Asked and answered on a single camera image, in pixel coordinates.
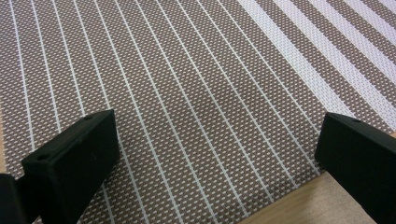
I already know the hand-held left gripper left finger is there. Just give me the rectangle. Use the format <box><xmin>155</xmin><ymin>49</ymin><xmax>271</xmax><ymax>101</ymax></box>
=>
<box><xmin>21</xmin><ymin>108</ymin><xmax>121</xmax><ymax>224</ymax></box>

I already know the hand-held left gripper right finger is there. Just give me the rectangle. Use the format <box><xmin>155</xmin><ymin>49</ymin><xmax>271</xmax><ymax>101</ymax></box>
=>
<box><xmin>314</xmin><ymin>112</ymin><xmax>396</xmax><ymax>224</ymax></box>

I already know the brown white striped woven placemat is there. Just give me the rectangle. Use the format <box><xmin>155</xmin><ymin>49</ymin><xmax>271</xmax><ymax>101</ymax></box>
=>
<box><xmin>0</xmin><ymin>0</ymin><xmax>396</xmax><ymax>224</ymax></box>

